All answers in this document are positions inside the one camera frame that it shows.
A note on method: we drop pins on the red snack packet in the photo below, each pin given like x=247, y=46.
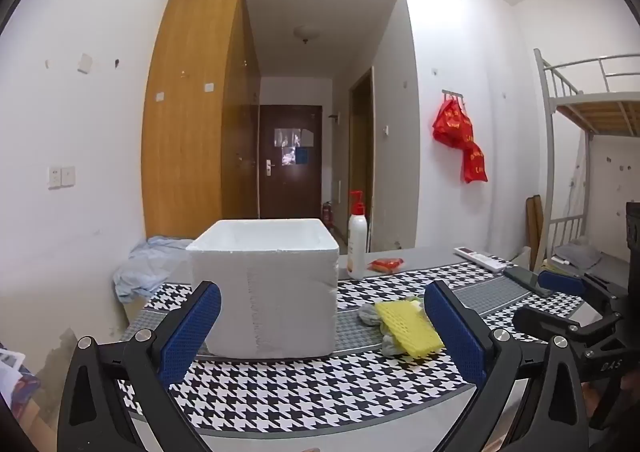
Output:
x=385, y=264

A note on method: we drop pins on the grey folded cloth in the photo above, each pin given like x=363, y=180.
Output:
x=577, y=254

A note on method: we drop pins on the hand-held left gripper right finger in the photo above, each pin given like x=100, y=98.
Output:
x=457, y=332

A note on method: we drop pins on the white wall switch box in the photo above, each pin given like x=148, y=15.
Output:
x=85, y=63

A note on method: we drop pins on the metal wall hook rack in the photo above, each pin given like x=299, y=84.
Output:
x=451, y=93

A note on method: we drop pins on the light blue cloth pile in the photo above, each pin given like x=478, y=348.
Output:
x=145, y=267

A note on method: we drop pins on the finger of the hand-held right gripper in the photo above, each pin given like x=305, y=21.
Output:
x=562, y=282
x=545, y=324

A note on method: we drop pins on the houndstooth table mat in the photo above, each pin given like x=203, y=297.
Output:
x=300, y=392

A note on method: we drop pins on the white wall socket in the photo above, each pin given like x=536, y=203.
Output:
x=61, y=177

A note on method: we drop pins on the metal bunk bed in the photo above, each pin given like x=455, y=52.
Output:
x=552, y=157

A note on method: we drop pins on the white foam box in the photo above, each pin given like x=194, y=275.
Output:
x=270, y=302

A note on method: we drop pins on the dark brown door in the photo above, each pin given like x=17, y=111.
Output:
x=287, y=187

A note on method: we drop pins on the white remote control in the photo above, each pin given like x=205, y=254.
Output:
x=482, y=259

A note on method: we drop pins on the grey sock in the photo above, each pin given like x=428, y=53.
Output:
x=370, y=314

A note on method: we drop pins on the red plastic bag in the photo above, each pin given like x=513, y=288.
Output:
x=457, y=129

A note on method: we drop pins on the black phone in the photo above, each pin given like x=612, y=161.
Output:
x=522, y=277

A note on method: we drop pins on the ceiling lamp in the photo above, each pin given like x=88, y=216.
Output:
x=306, y=33

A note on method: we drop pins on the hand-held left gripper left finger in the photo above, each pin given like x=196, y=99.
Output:
x=192, y=327

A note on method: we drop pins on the printed papers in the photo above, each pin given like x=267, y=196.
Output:
x=12, y=377

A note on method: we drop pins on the white lotion pump bottle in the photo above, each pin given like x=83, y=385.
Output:
x=357, y=247

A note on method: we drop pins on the wooden wardrobe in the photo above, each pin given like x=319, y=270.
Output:
x=190, y=132

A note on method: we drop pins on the yellow sponge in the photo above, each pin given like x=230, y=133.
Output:
x=407, y=329

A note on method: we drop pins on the red fire extinguisher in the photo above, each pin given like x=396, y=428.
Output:
x=327, y=217

